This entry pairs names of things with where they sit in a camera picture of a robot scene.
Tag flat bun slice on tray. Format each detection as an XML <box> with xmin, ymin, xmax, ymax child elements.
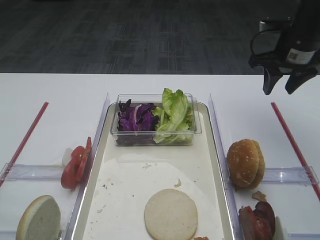
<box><xmin>144</xmin><ymin>188</ymin><xmax>198</xmax><ymax>240</ymax></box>

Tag red rail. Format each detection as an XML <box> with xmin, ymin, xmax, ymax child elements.
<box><xmin>0</xmin><ymin>101</ymin><xmax>49</xmax><ymax>186</ymax></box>
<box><xmin>271</xmin><ymin>102</ymin><xmax>320</xmax><ymax>199</ymax></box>

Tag purple cabbage leaves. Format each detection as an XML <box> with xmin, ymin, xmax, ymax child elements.
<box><xmin>117</xmin><ymin>99</ymin><xmax>160</xmax><ymax>132</ymax></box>

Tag rear tomato slice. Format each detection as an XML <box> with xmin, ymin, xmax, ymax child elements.
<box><xmin>75</xmin><ymin>136</ymin><xmax>92</xmax><ymax>182</ymax></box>

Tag sesame bun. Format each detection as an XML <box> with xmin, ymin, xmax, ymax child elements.
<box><xmin>249</xmin><ymin>140</ymin><xmax>266</xmax><ymax>190</ymax></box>
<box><xmin>226</xmin><ymin>139</ymin><xmax>260</xmax><ymax>188</ymax></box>

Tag cream metal tray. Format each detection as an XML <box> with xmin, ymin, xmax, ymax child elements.
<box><xmin>67</xmin><ymin>103</ymin><xmax>236</xmax><ymax>240</ymax></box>

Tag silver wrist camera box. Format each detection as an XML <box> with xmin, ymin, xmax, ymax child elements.
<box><xmin>259</xmin><ymin>17</ymin><xmax>292</xmax><ymax>32</ymax></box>

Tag dark meat patty slices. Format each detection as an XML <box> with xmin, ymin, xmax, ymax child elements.
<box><xmin>238</xmin><ymin>201</ymin><xmax>276</xmax><ymax>240</ymax></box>

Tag tomato slice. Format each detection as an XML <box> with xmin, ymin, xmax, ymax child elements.
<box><xmin>60</xmin><ymin>146</ymin><xmax>85</xmax><ymax>189</ymax></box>
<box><xmin>75</xmin><ymin>136</ymin><xmax>92</xmax><ymax>182</ymax></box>

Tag sesame bun top front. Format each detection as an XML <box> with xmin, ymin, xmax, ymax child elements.
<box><xmin>226</xmin><ymin>139</ymin><xmax>260</xmax><ymax>188</ymax></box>

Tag clear cross rail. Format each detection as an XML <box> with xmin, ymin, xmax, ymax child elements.
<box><xmin>0</xmin><ymin>163</ymin><xmax>64</xmax><ymax>181</ymax></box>
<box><xmin>261</xmin><ymin>166</ymin><xmax>320</xmax><ymax>185</ymax></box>

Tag front tomato slice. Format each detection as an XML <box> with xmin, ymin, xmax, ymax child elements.
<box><xmin>60</xmin><ymin>146</ymin><xmax>85</xmax><ymax>189</ymax></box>

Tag sesame bun top rear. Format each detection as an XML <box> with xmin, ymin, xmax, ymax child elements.
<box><xmin>249</xmin><ymin>140</ymin><xmax>266</xmax><ymax>190</ymax></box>

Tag clear plastic salad box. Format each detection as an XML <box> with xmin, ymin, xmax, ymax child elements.
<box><xmin>110</xmin><ymin>92</ymin><xmax>202</xmax><ymax>147</ymax></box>

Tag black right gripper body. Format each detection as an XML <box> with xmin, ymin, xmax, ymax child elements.
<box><xmin>259</xmin><ymin>0</ymin><xmax>320</xmax><ymax>72</ymax></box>

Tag clear cross rail upper right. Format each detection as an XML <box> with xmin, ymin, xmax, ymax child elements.
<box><xmin>261</xmin><ymin>166</ymin><xmax>320</xmax><ymax>185</ymax></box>

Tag red rail right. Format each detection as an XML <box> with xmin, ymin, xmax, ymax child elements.
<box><xmin>271</xmin><ymin>102</ymin><xmax>320</xmax><ymax>199</ymax></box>

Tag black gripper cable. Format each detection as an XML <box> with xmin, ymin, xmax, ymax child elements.
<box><xmin>248</xmin><ymin>27</ymin><xmax>293</xmax><ymax>70</ymax></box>

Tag clear long rail right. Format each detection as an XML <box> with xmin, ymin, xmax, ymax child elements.
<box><xmin>208</xmin><ymin>94</ymin><xmax>244</xmax><ymax>240</ymax></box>

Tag crumb scrap by buns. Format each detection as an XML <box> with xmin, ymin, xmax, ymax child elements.
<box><xmin>251</xmin><ymin>190</ymin><xmax>267</xmax><ymax>202</ymax></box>

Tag clear cross rail upper left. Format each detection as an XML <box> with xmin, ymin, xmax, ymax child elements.
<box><xmin>0</xmin><ymin>163</ymin><xmax>64</xmax><ymax>181</ymax></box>

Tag green lettuce leaves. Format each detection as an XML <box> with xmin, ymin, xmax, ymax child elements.
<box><xmin>152</xmin><ymin>88</ymin><xmax>193</xmax><ymax>145</ymax></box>

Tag meat scrap on tray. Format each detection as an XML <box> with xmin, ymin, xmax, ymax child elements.
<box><xmin>193</xmin><ymin>236</ymin><xmax>209</xmax><ymax>240</ymax></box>

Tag upright bun half left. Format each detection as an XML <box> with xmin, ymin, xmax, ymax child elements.
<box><xmin>15</xmin><ymin>195</ymin><xmax>61</xmax><ymax>240</ymax></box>

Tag red rail left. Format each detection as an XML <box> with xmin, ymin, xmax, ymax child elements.
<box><xmin>0</xmin><ymin>101</ymin><xmax>49</xmax><ymax>186</ymax></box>

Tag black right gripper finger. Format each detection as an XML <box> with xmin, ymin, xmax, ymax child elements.
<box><xmin>285</xmin><ymin>67</ymin><xmax>318</xmax><ymax>95</ymax></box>
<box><xmin>262</xmin><ymin>67</ymin><xmax>283</xmax><ymax>95</ymax></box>

